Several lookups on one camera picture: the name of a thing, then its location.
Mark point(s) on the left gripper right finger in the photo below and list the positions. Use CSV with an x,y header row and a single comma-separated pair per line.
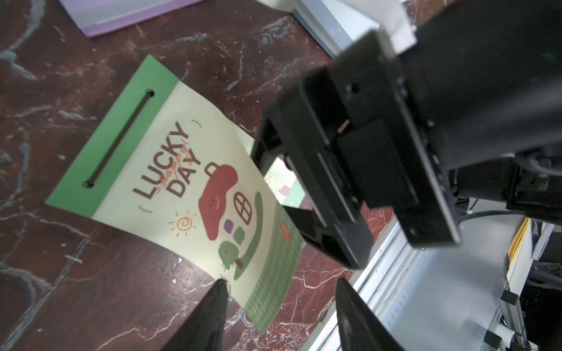
x,y
359,328

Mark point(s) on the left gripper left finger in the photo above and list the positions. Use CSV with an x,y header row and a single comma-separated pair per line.
x,y
204,328

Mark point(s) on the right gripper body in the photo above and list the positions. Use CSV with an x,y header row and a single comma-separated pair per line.
x,y
348,134

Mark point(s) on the green red lucky memo pad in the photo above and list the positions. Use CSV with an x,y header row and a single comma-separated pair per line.
x,y
166,165

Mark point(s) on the purple flower lucky day pad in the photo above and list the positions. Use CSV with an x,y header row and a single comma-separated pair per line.
x,y
99,17

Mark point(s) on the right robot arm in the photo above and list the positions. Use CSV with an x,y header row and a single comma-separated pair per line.
x,y
472,108

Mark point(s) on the blue lined memo pad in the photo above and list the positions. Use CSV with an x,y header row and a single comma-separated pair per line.
x,y
336,26

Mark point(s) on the aluminium front rail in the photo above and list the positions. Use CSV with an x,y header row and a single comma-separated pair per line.
x,y
447,298

